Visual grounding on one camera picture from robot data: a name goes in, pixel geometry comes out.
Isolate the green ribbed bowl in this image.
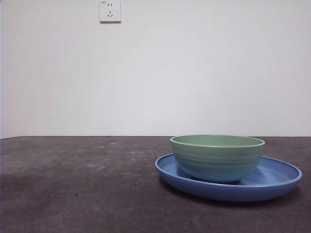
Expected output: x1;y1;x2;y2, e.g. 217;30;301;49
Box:
170;134;266;183

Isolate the white wall socket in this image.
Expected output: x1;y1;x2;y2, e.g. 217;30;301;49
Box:
99;0;122;24

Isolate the blue round plate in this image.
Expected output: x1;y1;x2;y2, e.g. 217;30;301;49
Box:
155;153;303;202

